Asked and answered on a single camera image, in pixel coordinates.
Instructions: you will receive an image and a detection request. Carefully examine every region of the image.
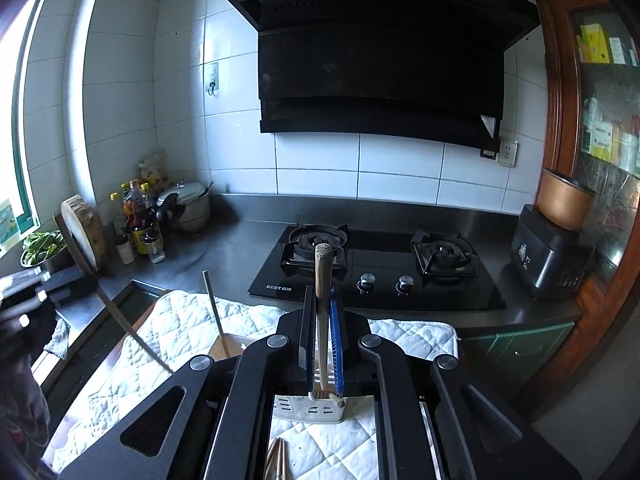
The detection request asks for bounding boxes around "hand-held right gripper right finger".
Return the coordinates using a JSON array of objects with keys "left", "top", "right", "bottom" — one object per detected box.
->
[{"left": 327, "top": 287, "right": 583, "bottom": 480}]

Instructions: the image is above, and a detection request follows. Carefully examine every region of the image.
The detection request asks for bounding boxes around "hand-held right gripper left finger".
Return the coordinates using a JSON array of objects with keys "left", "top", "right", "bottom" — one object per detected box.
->
[{"left": 60, "top": 287, "right": 321, "bottom": 480}]

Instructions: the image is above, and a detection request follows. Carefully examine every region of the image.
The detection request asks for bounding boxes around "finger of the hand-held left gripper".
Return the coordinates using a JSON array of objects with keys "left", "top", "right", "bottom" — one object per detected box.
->
[{"left": 35, "top": 266, "right": 99, "bottom": 306}]

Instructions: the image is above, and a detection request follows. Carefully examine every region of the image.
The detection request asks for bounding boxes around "white plastic utensil holder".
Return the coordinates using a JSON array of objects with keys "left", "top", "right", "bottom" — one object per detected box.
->
[{"left": 209, "top": 334, "right": 347, "bottom": 424}]

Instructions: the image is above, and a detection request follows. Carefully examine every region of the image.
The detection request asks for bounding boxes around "metal bowl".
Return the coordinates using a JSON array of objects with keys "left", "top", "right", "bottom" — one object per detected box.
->
[{"left": 20, "top": 240, "right": 71, "bottom": 274}]

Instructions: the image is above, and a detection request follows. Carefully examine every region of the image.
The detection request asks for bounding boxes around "bowl of green vegetables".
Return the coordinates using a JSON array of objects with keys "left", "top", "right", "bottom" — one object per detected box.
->
[{"left": 21, "top": 230, "right": 67, "bottom": 265}]

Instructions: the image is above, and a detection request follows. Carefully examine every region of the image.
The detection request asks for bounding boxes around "white rag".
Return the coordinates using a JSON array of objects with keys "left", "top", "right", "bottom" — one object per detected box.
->
[{"left": 44, "top": 317, "right": 72, "bottom": 361}]

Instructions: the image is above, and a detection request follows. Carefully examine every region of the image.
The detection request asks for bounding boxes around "round wooden cutting board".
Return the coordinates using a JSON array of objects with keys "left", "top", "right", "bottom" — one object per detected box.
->
[{"left": 60, "top": 195, "right": 109, "bottom": 279}]

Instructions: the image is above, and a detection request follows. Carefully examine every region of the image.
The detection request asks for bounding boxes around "small white jar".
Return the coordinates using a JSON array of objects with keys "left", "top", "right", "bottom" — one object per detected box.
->
[{"left": 116, "top": 233, "right": 136, "bottom": 265}]

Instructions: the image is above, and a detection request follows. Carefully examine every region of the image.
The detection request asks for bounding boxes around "yellow-capped oil bottle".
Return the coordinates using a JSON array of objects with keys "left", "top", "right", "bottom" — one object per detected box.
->
[{"left": 110, "top": 192, "right": 126, "bottom": 241}]

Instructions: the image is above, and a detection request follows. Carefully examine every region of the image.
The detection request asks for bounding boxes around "black gas stove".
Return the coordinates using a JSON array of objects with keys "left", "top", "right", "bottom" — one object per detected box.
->
[{"left": 247, "top": 224, "right": 507, "bottom": 312}]

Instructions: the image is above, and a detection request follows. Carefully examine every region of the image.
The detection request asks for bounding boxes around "dark soy sauce bottle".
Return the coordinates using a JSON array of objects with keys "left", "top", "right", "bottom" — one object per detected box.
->
[{"left": 123, "top": 181, "right": 152, "bottom": 255}]

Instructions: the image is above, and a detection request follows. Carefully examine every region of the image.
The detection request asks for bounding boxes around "person's dark floral clothing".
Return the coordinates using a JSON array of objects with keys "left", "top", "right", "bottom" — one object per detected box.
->
[{"left": 0, "top": 350, "right": 52, "bottom": 463}]

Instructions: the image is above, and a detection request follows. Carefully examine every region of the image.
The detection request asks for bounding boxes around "white quilted blanket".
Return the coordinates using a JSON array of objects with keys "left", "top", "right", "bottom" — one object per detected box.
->
[{"left": 42, "top": 287, "right": 460, "bottom": 480}]

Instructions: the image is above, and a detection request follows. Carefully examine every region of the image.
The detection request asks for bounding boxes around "yellow snack bag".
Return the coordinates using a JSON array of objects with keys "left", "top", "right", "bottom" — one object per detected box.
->
[{"left": 139, "top": 152, "right": 169, "bottom": 191}]

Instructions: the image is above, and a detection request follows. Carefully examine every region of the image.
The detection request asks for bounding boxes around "grey pressure cooker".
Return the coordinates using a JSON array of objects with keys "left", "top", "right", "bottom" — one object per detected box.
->
[{"left": 156, "top": 180, "right": 215, "bottom": 234}]

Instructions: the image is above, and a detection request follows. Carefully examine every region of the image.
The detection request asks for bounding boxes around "green base cabinet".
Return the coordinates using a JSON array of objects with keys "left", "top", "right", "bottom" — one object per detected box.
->
[{"left": 457, "top": 321, "right": 576, "bottom": 392}]

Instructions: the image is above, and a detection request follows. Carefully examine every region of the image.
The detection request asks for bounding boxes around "black rice cooker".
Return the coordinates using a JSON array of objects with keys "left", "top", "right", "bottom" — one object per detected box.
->
[{"left": 511, "top": 204, "right": 596, "bottom": 301}]

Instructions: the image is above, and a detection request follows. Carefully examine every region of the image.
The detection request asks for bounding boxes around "copper inner pot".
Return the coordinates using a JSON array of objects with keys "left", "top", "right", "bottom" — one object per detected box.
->
[{"left": 536, "top": 167, "right": 599, "bottom": 232}]

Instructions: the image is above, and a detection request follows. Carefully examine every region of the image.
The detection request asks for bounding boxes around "black range hood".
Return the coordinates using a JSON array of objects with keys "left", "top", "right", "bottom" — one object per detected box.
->
[{"left": 222, "top": 0, "right": 542, "bottom": 152}]

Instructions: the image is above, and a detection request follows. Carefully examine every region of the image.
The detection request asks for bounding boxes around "shelf of small boxes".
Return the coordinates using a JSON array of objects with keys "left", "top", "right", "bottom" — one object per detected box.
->
[{"left": 577, "top": 20, "right": 640, "bottom": 178}]

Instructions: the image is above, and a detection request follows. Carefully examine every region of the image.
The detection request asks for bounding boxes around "wooden glass-door cabinet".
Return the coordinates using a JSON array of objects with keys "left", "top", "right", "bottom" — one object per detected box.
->
[{"left": 530, "top": 0, "right": 640, "bottom": 411}]

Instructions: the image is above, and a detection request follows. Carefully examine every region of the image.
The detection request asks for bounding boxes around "green window frame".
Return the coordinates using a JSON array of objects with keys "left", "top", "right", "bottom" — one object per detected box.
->
[{"left": 0, "top": 0, "right": 56, "bottom": 248}]

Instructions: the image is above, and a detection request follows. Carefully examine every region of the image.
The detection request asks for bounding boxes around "white wall socket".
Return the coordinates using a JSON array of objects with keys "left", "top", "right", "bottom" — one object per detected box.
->
[{"left": 497, "top": 136, "right": 519, "bottom": 167}]

